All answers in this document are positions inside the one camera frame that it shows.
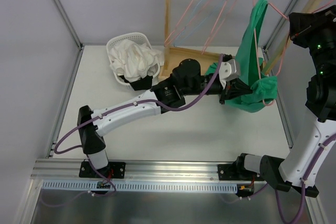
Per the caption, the green tank top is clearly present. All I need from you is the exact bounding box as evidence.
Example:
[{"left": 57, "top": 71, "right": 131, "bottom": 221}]
[{"left": 204, "top": 0, "right": 279, "bottom": 114}]

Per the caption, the pink hanger with cream top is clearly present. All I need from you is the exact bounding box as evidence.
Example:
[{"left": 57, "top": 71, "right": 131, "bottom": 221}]
[{"left": 201, "top": 0, "right": 238, "bottom": 55}]

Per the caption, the black tank top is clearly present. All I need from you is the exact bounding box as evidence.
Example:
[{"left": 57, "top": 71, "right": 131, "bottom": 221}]
[{"left": 119, "top": 76, "right": 153, "bottom": 91}]

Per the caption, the pink wire hanger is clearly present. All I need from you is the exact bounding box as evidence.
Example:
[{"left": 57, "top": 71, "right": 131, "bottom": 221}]
[{"left": 164, "top": 0, "right": 221, "bottom": 46}]

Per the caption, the blue wire hanger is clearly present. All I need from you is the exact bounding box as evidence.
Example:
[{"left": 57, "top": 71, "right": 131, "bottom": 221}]
[{"left": 166, "top": 0, "right": 225, "bottom": 47}]

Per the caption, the cream tank top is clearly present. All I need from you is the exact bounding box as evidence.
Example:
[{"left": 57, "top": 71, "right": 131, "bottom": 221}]
[{"left": 108, "top": 39, "right": 164, "bottom": 82}]

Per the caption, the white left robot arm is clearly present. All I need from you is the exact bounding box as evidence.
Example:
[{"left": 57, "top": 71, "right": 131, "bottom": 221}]
[{"left": 77, "top": 55, "right": 253, "bottom": 178}]

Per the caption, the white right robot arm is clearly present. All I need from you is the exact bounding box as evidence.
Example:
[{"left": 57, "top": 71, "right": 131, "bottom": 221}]
[{"left": 233, "top": 5, "right": 335, "bottom": 198}]

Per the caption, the wooden clothes rack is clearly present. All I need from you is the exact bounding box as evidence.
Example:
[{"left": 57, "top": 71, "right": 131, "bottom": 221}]
[{"left": 157, "top": 0, "right": 336, "bottom": 80}]

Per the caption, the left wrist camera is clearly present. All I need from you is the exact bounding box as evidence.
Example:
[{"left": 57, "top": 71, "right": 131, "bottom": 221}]
[{"left": 218, "top": 54, "right": 240, "bottom": 88}]

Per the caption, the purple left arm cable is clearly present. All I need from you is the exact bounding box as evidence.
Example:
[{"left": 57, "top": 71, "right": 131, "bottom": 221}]
[{"left": 54, "top": 54, "right": 232, "bottom": 197}]

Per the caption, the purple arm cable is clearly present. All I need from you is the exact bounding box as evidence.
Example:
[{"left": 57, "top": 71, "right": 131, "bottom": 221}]
[
  {"left": 54, "top": 54, "right": 232, "bottom": 197},
  {"left": 223, "top": 134, "right": 336, "bottom": 224}
]

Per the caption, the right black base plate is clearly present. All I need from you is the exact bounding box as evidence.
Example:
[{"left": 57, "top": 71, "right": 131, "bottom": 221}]
[{"left": 217, "top": 162, "right": 264, "bottom": 181}]

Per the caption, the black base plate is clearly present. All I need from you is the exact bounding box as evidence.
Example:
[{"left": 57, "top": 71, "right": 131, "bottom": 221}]
[
  {"left": 217, "top": 162, "right": 264, "bottom": 181},
  {"left": 79, "top": 161, "right": 126, "bottom": 179}
]

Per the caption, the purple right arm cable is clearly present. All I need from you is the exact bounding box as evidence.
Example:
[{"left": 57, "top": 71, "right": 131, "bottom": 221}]
[{"left": 223, "top": 134, "right": 336, "bottom": 224}]

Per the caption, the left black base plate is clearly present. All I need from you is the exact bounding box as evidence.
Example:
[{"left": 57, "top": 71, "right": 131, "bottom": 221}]
[{"left": 79, "top": 161, "right": 126, "bottom": 179}]

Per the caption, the aluminium mounting rail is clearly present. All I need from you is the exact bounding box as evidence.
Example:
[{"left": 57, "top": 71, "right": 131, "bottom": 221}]
[{"left": 30, "top": 158, "right": 289, "bottom": 183}]

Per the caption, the white slotted cable duct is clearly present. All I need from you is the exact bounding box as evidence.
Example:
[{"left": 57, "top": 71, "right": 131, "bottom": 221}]
[{"left": 41, "top": 180, "right": 238, "bottom": 194}]

